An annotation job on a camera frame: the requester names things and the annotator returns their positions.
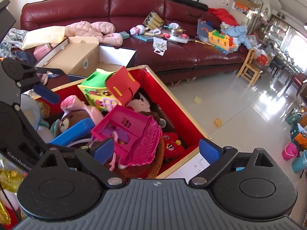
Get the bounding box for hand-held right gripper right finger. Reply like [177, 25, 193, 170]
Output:
[189, 138, 280, 188]

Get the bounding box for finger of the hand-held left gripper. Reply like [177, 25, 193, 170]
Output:
[20, 84, 60, 104]
[36, 67, 66, 75]

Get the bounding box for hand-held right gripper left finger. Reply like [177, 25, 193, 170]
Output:
[36, 138, 126, 188]

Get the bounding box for white fluffy plush toy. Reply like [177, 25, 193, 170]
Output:
[20, 93, 55, 144]

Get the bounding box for blue plastic toy tool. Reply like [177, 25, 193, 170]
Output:
[47, 118, 95, 146]

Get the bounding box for pink plastic toy house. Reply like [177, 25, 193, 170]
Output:
[91, 105, 163, 169]

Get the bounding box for red cardboard box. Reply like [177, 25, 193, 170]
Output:
[30, 65, 213, 180]

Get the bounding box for small pink box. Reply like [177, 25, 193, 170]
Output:
[34, 44, 54, 59]

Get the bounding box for white instruction sheet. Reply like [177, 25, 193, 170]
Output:
[165, 152, 211, 179]

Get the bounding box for brown cardboard box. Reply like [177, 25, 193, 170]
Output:
[35, 36, 100, 77]

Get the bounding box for pale yellow pillow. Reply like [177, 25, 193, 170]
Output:
[21, 25, 66, 49]

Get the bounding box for brown bear plush pink ears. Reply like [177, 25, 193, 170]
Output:
[59, 94, 105, 135]

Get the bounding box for patterned grey cloth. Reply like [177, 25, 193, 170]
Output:
[0, 28, 30, 58]

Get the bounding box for gold foil wrapper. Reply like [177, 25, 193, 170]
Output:
[0, 168, 24, 226]

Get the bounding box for pink quilted jacket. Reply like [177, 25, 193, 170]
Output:
[64, 21, 123, 46]

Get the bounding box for black flat board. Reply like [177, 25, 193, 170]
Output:
[0, 0, 17, 44]

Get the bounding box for pink bucket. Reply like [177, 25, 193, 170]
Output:
[282, 142, 298, 161]

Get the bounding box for teal storage bin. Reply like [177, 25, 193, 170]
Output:
[290, 122, 307, 149]

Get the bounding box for teal bucket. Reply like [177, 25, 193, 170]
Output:
[291, 150, 307, 173]

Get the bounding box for small wooden chair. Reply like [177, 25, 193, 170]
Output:
[236, 49, 262, 87]

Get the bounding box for pink white toy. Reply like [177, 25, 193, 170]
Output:
[130, 25, 149, 35]

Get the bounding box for blue picture book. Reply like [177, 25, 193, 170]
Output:
[133, 34, 154, 42]

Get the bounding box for dark red leather sofa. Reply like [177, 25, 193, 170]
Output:
[0, 0, 255, 84]

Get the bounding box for colourful building block toy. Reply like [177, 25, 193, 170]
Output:
[207, 29, 238, 54]

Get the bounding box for white sticker sheet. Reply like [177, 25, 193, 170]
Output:
[153, 38, 168, 55]

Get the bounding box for dark dining table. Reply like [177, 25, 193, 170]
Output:
[272, 53, 307, 94]

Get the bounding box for wooden sticks pack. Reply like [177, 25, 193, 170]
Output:
[143, 10, 165, 29]

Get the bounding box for light blue cloth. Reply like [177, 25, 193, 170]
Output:
[221, 25, 248, 47]

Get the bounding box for toy kitchen playset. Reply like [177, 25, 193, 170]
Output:
[165, 23, 190, 44]

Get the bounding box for clear plastic case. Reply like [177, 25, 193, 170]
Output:
[197, 19, 214, 39]

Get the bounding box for red jacket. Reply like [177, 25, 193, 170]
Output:
[207, 8, 240, 27]

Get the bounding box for glass display cabinet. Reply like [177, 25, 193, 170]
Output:
[259, 14, 292, 53]

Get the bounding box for black bag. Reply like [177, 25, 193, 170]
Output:
[168, 0, 209, 12]

